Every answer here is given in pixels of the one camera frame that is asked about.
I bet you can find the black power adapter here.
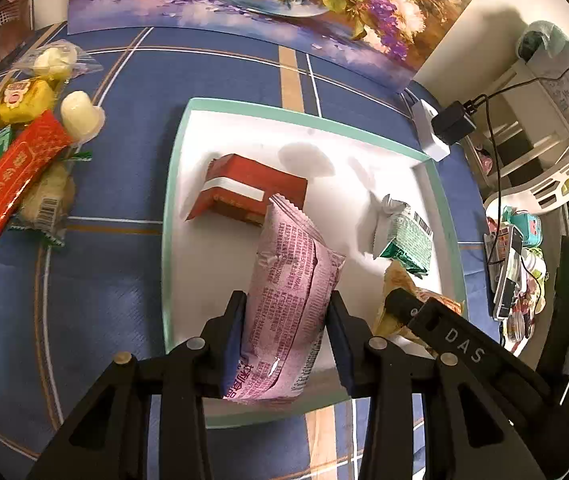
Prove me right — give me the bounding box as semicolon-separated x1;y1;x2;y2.
432;101;476;147

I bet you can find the white jelly cup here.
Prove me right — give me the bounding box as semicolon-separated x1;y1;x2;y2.
60;90;106;140

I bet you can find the white shelf unit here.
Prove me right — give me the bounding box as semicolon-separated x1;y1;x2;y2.
475;20;569;171

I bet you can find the red snack box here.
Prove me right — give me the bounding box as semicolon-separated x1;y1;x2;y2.
186;153;309;227

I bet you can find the white tray with teal rim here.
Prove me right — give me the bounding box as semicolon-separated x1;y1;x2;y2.
161;97;468;429

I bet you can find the long red snack packet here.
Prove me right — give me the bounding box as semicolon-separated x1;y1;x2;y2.
0;110;76;256

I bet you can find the white openwork plastic basket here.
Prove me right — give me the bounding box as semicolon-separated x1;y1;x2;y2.
485;130;569;221

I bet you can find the green foil snack packet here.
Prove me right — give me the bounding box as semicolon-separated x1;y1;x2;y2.
372;193;436;276

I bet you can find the clear-wrapped white candy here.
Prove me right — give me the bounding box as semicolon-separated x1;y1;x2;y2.
14;42;104;83

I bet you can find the pile of assorted small clutter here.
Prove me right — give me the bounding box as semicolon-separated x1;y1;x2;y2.
485;207;549;356

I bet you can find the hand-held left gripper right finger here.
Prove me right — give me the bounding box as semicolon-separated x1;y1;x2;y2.
327;291;535;480

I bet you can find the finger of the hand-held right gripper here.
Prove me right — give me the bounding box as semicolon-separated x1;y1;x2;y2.
383;291;550;402

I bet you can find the white power strip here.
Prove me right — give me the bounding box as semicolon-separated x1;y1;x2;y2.
411;99;451;162

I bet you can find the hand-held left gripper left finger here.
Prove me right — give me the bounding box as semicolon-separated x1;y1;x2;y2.
27;290;248;480

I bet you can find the orange snack packet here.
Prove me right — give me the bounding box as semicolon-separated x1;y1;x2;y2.
373;260;465;357

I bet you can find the yellow snack packet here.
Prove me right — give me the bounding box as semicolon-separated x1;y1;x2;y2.
0;76;62;128

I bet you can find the blue plaid tablecloth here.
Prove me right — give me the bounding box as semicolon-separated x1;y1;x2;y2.
0;25;495;480

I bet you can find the black cable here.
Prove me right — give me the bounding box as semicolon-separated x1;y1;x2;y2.
469;67;569;281

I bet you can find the pink snack packet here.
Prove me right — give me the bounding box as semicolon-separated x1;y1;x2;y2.
237;193;346;406

